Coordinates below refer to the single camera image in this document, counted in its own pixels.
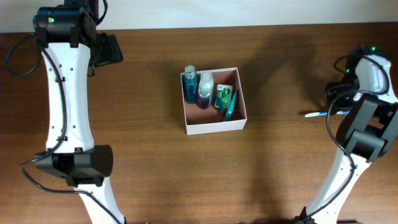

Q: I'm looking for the blue and white toothbrush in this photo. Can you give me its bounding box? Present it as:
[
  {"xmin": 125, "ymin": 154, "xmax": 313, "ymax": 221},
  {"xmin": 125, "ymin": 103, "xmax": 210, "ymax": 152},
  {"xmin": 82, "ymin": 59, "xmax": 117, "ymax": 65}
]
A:
[{"xmin": 304, "ymin": 111, "xmax": 349, "ymax": 118}]

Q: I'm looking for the green soap bar box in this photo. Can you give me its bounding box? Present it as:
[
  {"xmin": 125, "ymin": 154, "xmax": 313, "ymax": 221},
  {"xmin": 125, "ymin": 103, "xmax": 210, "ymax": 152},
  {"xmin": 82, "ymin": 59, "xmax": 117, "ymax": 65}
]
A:
[{"xmin": 216, "ymin": 84, "xmax": 233, "ymax": 109}]

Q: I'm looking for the blue mouthwash bottle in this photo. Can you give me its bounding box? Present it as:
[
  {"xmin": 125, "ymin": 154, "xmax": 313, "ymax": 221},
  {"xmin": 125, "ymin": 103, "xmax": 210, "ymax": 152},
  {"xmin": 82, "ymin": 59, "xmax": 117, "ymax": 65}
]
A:
[{"xmin": 183, "ymin": 65, "xmax": 198, "ymax": 104}]

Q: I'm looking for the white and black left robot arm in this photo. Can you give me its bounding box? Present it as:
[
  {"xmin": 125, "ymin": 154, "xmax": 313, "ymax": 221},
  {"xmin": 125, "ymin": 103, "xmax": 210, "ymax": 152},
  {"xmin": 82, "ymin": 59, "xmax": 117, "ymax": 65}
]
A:
[{"xmin": 33, "ymin": 1, "xmax": 126, "ymax": 223}]

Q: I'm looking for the clear purple soap bottle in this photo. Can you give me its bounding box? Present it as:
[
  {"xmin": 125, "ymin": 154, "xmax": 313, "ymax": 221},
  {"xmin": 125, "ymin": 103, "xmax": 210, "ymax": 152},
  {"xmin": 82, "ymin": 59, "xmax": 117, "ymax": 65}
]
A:
[{"xmin": 197, "ymin": 72, "xmax": 214, "ymax": 109}]

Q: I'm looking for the blue disposable razor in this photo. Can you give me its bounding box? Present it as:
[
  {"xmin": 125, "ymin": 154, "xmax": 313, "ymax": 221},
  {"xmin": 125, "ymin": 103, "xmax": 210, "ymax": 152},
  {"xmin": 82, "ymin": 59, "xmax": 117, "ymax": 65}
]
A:
[{"xmin": 216, "ymin": 96, "xmax": 226, "ymax": 116}]

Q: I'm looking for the white cardboard box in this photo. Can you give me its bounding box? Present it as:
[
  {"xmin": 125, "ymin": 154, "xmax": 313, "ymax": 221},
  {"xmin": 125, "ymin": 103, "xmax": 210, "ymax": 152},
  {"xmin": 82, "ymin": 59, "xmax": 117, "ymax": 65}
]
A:
[{"xmin": 182, "ymin": 67, "xmax": 248, "ymax": 135}]

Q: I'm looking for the green toothpaste tube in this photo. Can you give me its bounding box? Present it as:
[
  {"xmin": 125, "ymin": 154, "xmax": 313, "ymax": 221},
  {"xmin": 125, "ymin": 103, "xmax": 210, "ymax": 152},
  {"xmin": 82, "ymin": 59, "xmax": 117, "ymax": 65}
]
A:
[{"xmin": 224, "ymin": 90, "xmax": 239, "ymax": 121}]

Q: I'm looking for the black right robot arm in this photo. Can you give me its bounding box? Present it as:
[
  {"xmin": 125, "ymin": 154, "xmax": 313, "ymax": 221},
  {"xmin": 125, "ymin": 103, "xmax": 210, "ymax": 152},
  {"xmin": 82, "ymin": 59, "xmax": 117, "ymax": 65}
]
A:
[{"xmin": 294, "ymin": 45, "xmax": 397, "ymax": 223}]

